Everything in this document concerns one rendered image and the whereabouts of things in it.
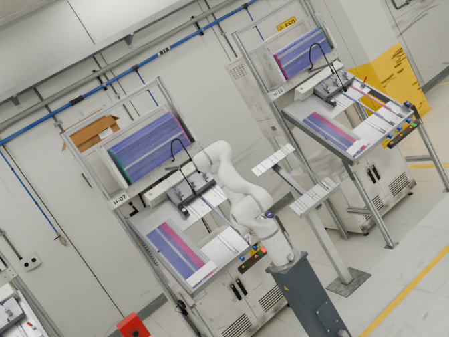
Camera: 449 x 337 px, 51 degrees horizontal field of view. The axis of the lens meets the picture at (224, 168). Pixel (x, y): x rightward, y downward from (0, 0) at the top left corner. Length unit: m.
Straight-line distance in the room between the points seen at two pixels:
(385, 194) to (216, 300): 1.65
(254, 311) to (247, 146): 2.24
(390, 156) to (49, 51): 3.16
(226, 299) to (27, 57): 2.80
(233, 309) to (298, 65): 1.89
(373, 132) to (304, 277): 1.45
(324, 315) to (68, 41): 3.37
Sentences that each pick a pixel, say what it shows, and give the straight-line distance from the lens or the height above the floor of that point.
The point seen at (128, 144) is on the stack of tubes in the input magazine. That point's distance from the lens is 3.15.
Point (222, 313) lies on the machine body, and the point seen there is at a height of 0.33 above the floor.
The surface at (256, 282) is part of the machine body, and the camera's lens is 3.40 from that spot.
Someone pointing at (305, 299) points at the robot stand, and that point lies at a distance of 2.61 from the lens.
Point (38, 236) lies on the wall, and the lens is 4.60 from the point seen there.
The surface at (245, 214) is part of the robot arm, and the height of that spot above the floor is 1.07.
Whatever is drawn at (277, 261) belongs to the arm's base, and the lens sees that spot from 2.55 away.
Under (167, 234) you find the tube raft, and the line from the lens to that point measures 3.08.
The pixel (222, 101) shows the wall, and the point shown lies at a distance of 5.09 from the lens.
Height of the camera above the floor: 1.82
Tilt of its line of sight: 12 degrees down
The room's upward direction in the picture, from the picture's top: 31 degrees counter-clockwise
